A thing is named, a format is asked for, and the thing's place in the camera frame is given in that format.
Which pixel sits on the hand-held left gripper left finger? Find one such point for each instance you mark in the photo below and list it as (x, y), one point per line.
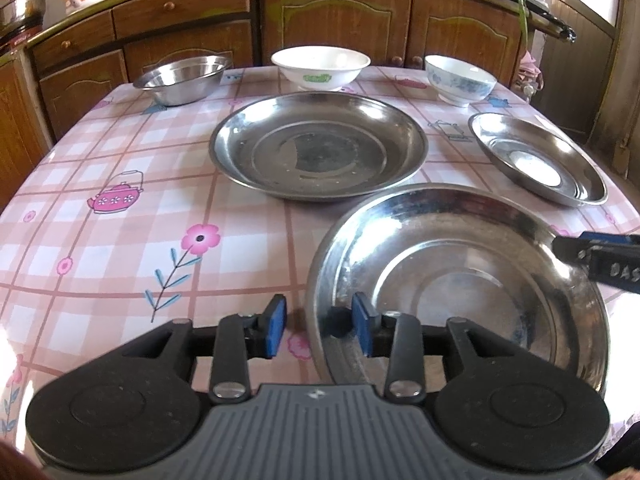
(274, 327)

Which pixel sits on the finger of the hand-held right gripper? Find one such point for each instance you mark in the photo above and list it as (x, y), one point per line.
(615, 240)
(575, 250)

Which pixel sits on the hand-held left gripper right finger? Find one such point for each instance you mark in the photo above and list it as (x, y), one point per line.
(362, 327)

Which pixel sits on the small steel plate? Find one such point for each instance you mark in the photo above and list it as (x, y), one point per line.
(537, 160)

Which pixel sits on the medium steel plate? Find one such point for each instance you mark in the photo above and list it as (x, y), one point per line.
(450, 270)

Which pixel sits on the large steel plate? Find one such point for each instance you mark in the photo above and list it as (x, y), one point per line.
(320, 150)

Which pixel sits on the white bowl with blue pattern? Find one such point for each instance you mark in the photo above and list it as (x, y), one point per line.
(457, 82)

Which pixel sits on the steel bowl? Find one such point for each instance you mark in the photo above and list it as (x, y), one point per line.
(182, 82)

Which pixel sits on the white bowl with green print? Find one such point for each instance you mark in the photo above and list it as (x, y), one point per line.
(320, 67)

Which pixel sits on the pink checked teapot tablecloth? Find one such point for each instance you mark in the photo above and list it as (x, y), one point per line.
(125, 260)

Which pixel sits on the brown door with window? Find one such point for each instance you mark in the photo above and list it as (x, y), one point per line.
(575, 70)

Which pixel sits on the black flat tray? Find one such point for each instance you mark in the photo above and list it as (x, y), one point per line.
(545, 17)

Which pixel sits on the green onion leaf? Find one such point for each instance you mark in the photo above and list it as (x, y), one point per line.
(523, 15)

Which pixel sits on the wooden cabinet with drawers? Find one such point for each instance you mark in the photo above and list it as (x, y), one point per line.
(185, 25)

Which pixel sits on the wooden single-door cabinet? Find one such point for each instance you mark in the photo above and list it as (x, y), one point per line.
(20, 110)

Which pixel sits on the induction cooker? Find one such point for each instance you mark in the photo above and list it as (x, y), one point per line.
(17, 37)

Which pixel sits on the steel cooking pot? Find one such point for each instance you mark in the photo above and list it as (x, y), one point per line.
(22, 7)

